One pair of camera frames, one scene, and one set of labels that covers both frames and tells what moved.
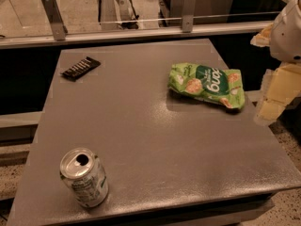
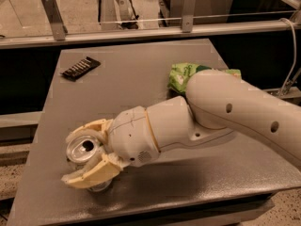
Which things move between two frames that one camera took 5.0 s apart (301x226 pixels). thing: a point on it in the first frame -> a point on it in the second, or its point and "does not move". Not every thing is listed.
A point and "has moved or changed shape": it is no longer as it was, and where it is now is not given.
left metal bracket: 54,14 does not move
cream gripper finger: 279,85 -> 103,168
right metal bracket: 188,8 does not move
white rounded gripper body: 288,35 -> 133,136
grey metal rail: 128,36 does not move
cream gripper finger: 263,38 -> 102,124
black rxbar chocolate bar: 81,68 does not move
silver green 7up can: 83,171 has moved or changed shape
